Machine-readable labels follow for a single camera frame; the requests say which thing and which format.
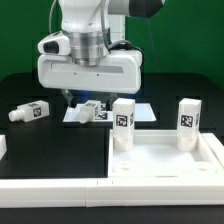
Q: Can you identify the white obstacle bar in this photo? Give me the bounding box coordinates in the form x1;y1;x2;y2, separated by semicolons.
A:
202;133;224;168
0;135;7;160
0;177;224;208

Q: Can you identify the white front obstacle bar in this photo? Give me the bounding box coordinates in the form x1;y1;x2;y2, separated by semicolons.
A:
0;177;224;208

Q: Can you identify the white right obstacle bar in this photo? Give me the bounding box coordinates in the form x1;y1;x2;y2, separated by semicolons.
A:
202;133;224;168

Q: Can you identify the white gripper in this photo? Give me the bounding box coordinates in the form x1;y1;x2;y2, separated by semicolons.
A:
38;50;142;111

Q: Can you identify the white marker sheet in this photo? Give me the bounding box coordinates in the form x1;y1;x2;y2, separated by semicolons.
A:
63;103;156;122

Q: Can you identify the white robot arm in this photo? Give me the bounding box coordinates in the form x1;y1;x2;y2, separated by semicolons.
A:
38;0;165;108

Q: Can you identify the white square table top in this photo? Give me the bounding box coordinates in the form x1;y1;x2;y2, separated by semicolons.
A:
108;130;224;178

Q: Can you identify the white left obstacle bar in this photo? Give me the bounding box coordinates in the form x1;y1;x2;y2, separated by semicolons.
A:
0;135;7;160

